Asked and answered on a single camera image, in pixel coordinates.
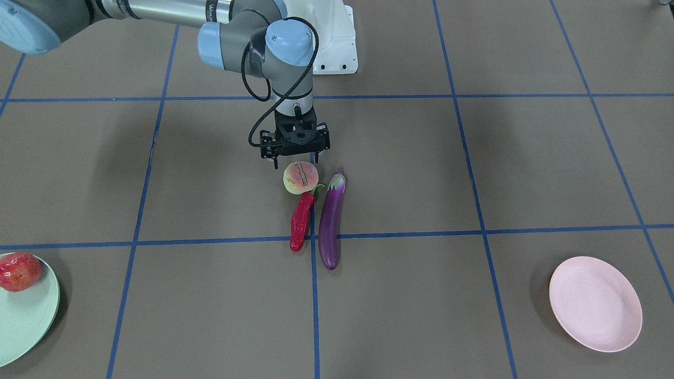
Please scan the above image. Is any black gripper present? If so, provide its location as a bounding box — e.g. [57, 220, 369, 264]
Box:
[272, 107, 321, 170]

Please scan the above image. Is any red apple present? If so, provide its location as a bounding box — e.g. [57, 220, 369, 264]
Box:
[1, 252, 43, 292]

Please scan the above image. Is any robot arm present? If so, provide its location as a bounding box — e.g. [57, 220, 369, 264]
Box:
[1, 1, 331, 162]

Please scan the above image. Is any peach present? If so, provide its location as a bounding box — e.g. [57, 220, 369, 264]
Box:
[283, 161, 320, 195]

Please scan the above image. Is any red chili pepper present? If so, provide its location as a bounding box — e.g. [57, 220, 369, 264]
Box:
[289, 183, 325, 252]

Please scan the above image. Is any purple eggplant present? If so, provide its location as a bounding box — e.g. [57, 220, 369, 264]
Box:
[318, 166, 346, 270]

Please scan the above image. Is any green plate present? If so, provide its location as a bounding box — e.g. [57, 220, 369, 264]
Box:
[1, 256, 61, 367]

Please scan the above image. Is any pink plate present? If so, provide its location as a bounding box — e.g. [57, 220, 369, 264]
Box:
[548, 256, 643, 353]

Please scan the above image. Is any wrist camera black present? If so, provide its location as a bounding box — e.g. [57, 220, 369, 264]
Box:
[259, 123, 331, 160]

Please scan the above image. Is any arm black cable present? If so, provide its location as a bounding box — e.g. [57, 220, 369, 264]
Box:
[241, 17, 320, 148]

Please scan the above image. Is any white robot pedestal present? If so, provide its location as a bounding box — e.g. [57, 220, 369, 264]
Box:
[285, 1, 359, 75]

